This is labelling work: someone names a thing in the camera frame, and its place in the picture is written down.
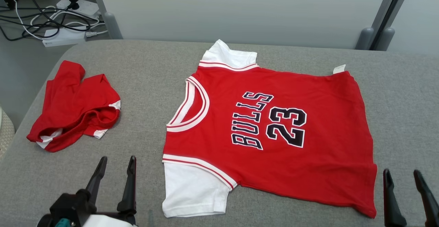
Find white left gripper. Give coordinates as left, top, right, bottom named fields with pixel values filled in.
left=82, top=156, right=138, bottom=227

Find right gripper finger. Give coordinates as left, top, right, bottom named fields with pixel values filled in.
left=413, top=170, right=439, bottom=227
left=383, top=169, right=407, bottom=227

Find red shorts with white stripes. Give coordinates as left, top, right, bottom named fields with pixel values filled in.
left=27, top=60, right=121, bottom=153

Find red Bulls 23 jersey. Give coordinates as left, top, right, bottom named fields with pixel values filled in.
left=162, top=39, right=378, bottom=219

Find beige woven basket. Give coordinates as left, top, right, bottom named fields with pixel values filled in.
left=0, top=106, right=16, bottom=160

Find white power strip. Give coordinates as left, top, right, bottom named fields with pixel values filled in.
left=57, top=0, right=101, bottom=17
left=42, top=28, right=87, bottom=48

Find white partition panel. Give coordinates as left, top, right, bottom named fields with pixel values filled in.
left=386, top=0, right=439, bottom=54
left=95, top=0, right=393, bottom=49

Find white floor cable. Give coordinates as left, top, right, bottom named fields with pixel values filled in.
left=31, top=6, right=105, bottom=33
left=5, top=0, right=57, bottom=41

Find dark grey partition post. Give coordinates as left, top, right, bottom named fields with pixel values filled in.
left=372, top=0, right=416, bottom=51

